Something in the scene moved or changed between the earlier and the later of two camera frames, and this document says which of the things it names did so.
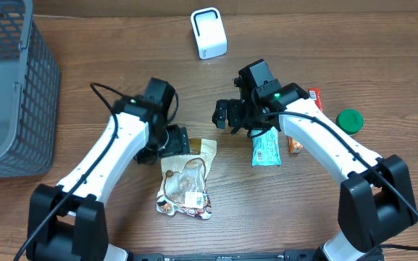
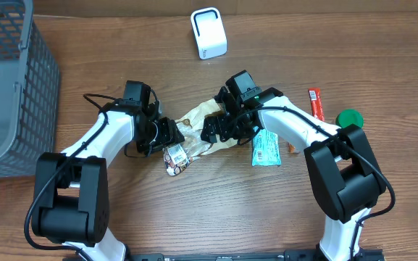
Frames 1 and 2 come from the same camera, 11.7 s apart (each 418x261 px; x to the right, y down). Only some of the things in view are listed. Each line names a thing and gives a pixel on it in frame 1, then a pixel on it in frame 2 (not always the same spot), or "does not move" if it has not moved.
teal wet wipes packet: [265, 147] does not move
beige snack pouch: [183, 188] to [179, 155]
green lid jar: [350, 120] does not move
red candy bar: [315, 94] does not move
